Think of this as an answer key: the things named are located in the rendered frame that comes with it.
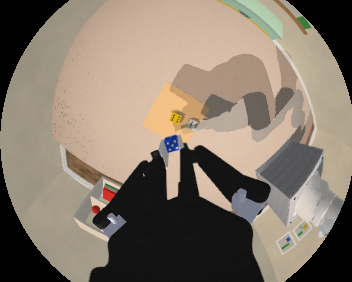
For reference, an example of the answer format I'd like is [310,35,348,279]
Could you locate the blue die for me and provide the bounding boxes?
[164,134,179,153]

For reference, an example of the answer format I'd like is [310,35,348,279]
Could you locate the yellow die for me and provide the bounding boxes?
[169,112,182,124]

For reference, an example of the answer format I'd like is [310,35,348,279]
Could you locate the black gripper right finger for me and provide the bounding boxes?
[175,134,271,242]

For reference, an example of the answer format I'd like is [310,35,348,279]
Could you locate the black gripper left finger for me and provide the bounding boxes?
[92,139,169,245]

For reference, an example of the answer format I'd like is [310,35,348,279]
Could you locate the light orange mat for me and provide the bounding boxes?
[142,82,210,143]

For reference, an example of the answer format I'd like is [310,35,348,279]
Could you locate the white die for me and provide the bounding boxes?
[186,118,199,131]

